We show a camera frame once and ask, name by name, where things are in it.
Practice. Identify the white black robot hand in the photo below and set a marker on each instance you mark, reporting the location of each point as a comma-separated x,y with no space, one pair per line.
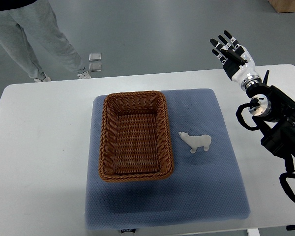
235,59

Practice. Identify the white bear figurine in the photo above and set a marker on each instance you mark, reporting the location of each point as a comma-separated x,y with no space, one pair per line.
202,141

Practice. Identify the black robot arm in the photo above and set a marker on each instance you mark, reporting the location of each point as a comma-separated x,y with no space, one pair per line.
273,113

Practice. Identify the brown wicker basket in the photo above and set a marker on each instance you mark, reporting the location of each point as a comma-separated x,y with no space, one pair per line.
135,141

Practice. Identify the wooden box corner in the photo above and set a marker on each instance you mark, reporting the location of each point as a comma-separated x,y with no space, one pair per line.
283,6

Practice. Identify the blue grey cushion mat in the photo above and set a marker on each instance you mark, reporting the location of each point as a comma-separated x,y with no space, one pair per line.
205,186

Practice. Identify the lower metal floor plate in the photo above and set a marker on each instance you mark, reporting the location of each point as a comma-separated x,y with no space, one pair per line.
95,66

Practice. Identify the metal floor plate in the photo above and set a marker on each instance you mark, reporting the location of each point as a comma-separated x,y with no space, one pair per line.
95,66
95,56

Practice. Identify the upper metal floor plate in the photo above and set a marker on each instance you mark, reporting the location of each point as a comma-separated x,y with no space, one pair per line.
95,56

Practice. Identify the black mat label tag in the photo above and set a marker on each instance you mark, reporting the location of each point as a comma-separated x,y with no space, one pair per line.
128,230

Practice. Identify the person in grey trousers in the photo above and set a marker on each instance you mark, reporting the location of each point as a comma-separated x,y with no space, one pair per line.
18,18

